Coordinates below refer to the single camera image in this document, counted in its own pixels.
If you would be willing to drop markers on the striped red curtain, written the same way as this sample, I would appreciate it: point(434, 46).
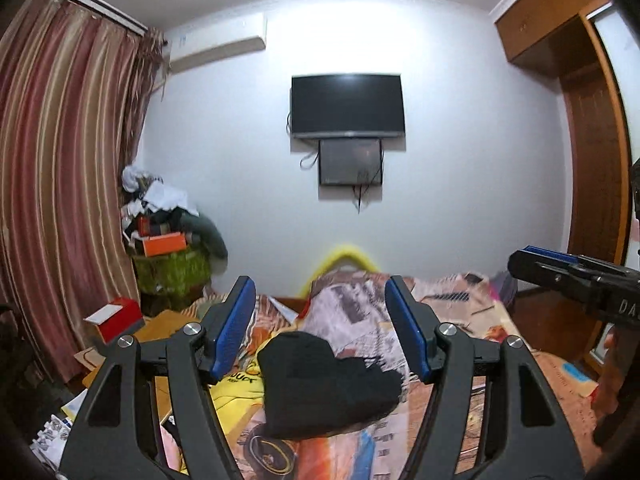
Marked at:
point(60, 185)

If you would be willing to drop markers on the curtain rail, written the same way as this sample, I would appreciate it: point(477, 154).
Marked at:
point(95, 2)

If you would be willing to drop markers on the yellow bed headboard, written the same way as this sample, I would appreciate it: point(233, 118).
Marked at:
point(345, 255)

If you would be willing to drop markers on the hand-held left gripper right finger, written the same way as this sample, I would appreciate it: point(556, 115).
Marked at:
point(407, 325)

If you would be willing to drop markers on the printed blanket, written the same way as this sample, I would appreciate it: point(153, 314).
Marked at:
point(350, 300)

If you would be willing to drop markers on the yellow printed garment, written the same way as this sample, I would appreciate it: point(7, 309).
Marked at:
point(240, 400)

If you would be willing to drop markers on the black jacket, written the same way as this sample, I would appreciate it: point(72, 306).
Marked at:
point(320, 385)

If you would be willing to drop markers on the pile of clothes and clutter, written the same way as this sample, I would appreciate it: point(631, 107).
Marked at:
point(165, 210)

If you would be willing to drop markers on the orange box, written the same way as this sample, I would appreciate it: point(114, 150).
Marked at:
point(165, 245)

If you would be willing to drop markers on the red and white box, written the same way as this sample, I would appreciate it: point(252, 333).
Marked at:
point(117, 317)

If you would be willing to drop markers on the small black wall monitor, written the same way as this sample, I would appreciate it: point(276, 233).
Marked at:
point(350, 162)

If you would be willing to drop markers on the white paper sheet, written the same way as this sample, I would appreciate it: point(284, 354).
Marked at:
point(284, 310)

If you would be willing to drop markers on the green cloth-covered stand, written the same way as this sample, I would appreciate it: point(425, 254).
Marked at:
point(170, 275)

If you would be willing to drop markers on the wall-mounted black television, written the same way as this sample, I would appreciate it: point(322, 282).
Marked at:
point(347, 105)

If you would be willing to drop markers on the wooden wardrobe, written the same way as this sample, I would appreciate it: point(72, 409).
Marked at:
point(595, 135)

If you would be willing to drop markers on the dark purple bag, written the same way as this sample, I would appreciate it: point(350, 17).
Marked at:
point(506, 287)

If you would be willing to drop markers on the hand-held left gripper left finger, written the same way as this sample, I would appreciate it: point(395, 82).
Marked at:
point(235, 325)

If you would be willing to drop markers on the scattered papers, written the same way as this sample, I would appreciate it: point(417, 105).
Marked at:
point(55, 425)

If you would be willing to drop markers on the white air conditioner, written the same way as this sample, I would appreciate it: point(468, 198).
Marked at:
point(215, 45)

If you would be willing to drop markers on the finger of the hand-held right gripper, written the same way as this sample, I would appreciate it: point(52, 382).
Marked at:
point(530, 267)
point(550, 251)

